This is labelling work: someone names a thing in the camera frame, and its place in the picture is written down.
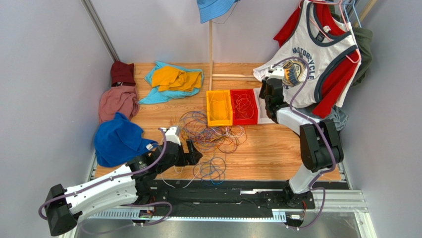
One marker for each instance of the blue bucket hat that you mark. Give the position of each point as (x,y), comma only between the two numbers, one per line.
(211,9)

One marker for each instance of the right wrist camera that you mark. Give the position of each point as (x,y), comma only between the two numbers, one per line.
(276,72)

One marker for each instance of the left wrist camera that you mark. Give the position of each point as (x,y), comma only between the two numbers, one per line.
(172,134)

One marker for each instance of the olive green garment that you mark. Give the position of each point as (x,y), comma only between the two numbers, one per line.
(363,37)

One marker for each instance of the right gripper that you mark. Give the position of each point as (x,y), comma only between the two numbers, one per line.
(267,88)

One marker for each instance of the pink cloth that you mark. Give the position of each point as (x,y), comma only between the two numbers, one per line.
(123,99)

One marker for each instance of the white motorcycle tank top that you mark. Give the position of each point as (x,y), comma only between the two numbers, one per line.
(316,49)

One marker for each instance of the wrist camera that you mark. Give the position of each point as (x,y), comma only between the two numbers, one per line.
(172,134)
(276,72)

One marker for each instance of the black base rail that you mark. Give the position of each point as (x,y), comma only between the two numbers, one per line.
(230,199)

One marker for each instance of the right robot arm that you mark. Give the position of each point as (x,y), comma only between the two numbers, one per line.
(320,145)

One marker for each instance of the white plastic bin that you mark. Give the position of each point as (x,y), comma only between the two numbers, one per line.
(262,116)

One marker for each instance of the yellow plastic bin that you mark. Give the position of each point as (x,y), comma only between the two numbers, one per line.
(219,108)

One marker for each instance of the mustard yellow shirt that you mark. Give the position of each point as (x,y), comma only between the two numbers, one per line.
(170,78)

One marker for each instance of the red plastic bin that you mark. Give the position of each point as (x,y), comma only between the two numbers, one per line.
(244,107)

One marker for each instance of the grey denim shorts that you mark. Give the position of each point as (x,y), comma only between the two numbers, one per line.
(338,116)

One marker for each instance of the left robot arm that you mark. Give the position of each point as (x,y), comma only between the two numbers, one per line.
(64,208)

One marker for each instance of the aluminium corner profile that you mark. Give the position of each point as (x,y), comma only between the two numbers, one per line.
(96,20)

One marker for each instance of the blue cloth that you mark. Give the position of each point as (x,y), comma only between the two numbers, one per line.
(117,141)

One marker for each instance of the wooden stand pole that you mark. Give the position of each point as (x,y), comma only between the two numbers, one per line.
(221,77)

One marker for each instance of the pink clothes hanger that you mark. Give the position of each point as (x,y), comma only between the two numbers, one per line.
(342,24)

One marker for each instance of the cyan shirt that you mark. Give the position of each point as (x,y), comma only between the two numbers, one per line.
(155,97)

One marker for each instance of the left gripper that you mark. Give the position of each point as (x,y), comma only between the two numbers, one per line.
(190,158)

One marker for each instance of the maroon cloth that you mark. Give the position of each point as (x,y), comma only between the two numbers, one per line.
(122,74)

